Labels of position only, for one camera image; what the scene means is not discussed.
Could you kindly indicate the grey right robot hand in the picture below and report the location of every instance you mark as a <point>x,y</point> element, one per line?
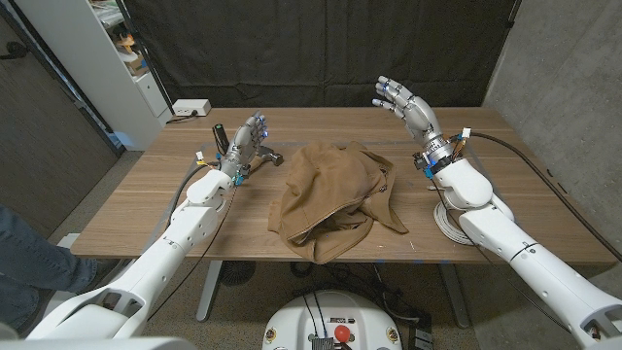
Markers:
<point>420,116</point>

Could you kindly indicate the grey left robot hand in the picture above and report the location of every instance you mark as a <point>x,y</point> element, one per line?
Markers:
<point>240,146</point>

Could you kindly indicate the brown jacket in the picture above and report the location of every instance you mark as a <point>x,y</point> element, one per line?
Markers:
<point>330,194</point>

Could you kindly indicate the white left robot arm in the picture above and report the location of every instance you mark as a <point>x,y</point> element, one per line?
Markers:
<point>165,253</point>

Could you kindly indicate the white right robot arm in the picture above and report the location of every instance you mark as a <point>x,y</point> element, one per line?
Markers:
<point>525,253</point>

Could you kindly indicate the black handheld device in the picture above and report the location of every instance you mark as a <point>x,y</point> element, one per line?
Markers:
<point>221,137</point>

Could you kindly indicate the steel meat mallet head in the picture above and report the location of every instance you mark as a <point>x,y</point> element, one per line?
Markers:
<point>271,156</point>

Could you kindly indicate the white power strip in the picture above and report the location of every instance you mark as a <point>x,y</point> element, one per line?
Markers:
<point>192,107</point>

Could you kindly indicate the black backdrop curtain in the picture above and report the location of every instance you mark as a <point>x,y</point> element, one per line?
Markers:
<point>291,48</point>

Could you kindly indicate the black round fan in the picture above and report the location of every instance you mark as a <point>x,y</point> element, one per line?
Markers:
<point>237,272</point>

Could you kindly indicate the cardboard box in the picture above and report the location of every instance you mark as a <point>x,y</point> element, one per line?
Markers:
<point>135,64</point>

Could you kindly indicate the grey table leg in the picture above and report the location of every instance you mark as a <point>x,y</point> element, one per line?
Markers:
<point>454,296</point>
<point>209,291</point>

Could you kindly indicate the white shelf cabinet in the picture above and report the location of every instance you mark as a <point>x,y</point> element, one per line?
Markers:
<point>92,68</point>

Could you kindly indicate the white robot torso base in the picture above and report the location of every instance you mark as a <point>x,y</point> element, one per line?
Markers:
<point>291,325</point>

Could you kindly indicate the red emergency stop button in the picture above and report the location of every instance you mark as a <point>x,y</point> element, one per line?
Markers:
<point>342,333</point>

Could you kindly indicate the black power brick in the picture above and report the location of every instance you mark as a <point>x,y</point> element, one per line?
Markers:
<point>422,335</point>

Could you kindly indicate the person's leg in jeans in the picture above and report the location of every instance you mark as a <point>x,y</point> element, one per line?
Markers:
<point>29,267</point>

